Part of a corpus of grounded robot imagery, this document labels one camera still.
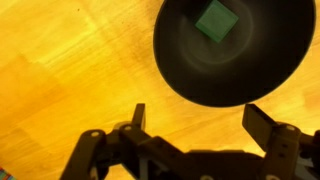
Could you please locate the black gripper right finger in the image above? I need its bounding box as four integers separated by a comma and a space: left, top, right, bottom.
241, 103, 320, 180

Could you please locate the black bowl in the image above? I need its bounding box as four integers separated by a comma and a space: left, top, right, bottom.
152, 0, 317, 109

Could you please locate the green cube block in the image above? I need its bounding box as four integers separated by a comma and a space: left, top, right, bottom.
194, 0, 240, 44

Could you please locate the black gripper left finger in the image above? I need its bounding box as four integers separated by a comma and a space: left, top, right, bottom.
59, 102, 188, 180

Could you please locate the multicolour striped backdrop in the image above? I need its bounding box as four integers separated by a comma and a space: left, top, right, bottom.
0, 166, 16, 180

